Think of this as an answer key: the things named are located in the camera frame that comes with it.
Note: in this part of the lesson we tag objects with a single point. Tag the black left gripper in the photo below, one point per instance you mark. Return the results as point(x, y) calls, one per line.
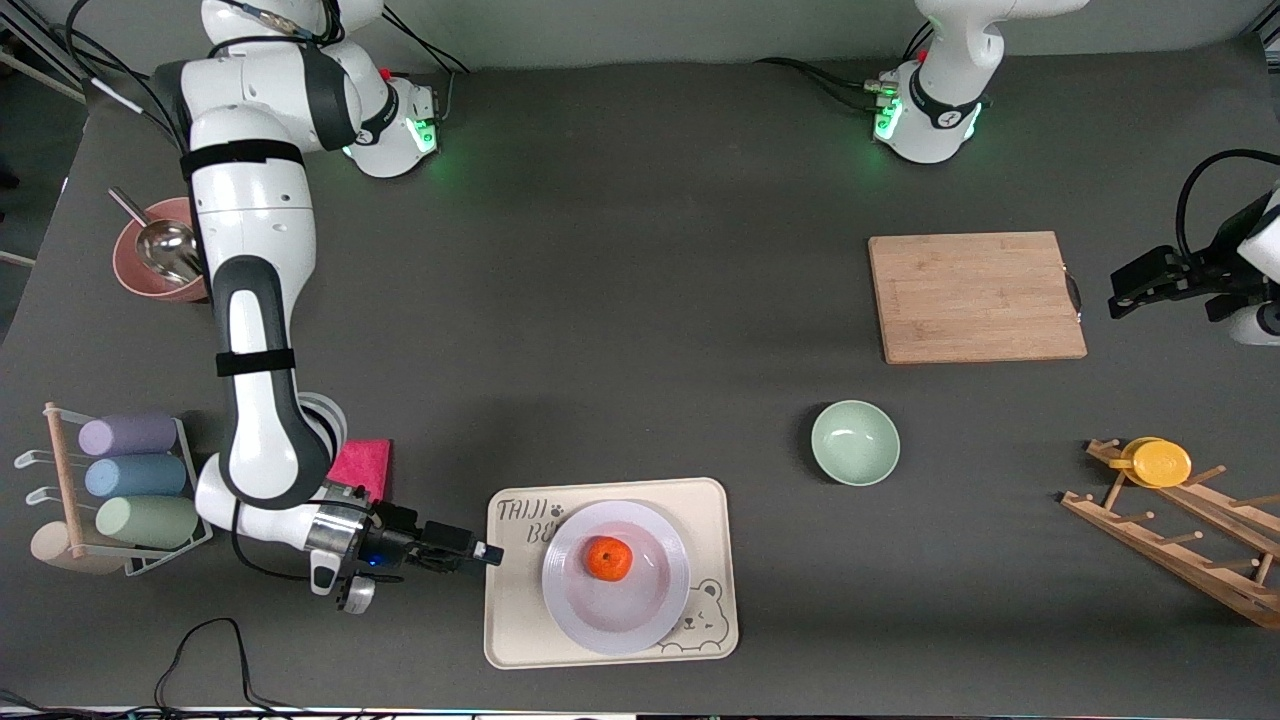
point(1192, 273)

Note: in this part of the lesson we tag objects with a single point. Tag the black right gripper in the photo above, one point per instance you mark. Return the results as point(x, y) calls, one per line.
point(398, 530)

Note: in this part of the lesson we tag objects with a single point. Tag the orange fruit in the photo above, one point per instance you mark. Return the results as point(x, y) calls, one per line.
point(608, 558)

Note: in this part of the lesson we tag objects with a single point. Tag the white round plate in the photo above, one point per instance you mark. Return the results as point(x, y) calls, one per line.
point(640, 620)

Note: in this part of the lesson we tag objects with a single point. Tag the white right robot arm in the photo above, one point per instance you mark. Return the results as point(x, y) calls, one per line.
point(255, 250)

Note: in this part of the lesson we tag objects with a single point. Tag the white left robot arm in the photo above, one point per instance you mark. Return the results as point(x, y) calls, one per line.
point(950, 60)

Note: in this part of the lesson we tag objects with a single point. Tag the cream bear print tray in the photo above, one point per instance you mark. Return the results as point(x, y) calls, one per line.
point(520, 625)

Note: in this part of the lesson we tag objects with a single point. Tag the pink folded cloth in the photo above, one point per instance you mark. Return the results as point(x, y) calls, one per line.
point(365, 465)

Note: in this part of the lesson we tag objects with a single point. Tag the yellow mug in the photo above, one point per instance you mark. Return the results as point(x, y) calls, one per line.
point(1160, 464)

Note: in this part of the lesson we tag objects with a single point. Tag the wooden cutting board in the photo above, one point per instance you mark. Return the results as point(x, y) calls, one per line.
point(970, 300)

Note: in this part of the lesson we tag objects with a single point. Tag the wooden mug rack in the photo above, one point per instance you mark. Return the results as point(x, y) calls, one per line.
point(1180, 545)

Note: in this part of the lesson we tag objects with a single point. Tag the green cup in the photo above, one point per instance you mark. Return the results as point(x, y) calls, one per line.
point(148, 522)

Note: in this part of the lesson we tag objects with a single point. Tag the blue cup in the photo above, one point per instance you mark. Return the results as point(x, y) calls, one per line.
point(135, 476)

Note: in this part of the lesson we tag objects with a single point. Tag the purple cup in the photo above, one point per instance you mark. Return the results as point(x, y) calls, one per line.
point(128, 435)

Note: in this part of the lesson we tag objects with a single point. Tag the pale green bowl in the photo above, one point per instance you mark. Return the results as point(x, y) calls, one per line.
point(855, 443)

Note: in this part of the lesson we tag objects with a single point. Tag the beige cup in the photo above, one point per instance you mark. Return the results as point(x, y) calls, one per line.
point(50, 548)

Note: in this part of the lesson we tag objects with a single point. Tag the metal ladle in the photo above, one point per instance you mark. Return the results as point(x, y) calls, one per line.
point(170, 250)

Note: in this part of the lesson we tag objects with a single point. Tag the pink bowl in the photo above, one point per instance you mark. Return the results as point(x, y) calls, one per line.
point(135, 275)

